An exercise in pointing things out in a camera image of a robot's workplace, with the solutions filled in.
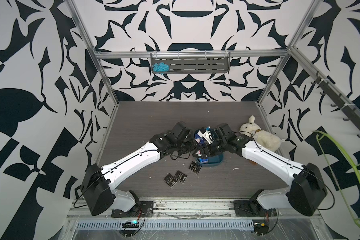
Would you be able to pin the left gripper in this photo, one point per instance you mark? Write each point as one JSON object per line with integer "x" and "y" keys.
{"x": 190, "y": 140}

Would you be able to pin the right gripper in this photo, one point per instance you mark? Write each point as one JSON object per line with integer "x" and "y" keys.
{"x": 200, "y": 150}

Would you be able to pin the teal plastic storage box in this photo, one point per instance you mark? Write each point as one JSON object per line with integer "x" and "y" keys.
{"x": 210, "y": 160}

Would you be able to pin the blue barcode tissue pack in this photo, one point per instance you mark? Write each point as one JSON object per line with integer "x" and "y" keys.
{"x": 199, "y": 140}

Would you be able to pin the black Face tissue pack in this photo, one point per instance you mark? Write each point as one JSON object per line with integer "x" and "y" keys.
{"x": 180, "y": 176}
{"x": 170, "y": 180}
{"x": 195, "y": 167}

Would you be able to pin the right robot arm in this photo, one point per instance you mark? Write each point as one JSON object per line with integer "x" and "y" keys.
{"x": 305, "y": 189}

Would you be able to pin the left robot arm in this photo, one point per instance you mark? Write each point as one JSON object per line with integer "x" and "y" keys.
{"x": 100, "y": 184}

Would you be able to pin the black round plug box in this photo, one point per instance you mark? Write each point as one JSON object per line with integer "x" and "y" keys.
{"x": 261, "y": 229}

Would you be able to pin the small black electronics box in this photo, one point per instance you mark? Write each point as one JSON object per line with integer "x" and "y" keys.
{"x": 131, "y": 224}

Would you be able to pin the white plush toy dog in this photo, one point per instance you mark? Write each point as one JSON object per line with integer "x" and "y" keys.
{"x": 263, "y": 138}

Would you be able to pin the cyan crumpled item in rack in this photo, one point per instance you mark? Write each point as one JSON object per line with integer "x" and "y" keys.
{"x": 160, "y": 68}

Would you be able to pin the green hoop tube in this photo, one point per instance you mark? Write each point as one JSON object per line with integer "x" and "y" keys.
{"x": 320, "y": 135}

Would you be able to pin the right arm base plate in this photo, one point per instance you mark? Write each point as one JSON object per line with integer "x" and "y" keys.
{"x": 249, "y": 208}

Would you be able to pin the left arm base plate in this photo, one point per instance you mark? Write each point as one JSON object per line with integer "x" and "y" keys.
{"x": 142, "y": 209}

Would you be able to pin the grey slotted wall rack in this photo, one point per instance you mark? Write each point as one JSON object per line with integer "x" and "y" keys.
{"x": 193, "y": 63}

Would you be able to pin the white ribbed cable duct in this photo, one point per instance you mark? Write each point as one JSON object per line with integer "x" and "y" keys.
{"x": 212, "y": 224}

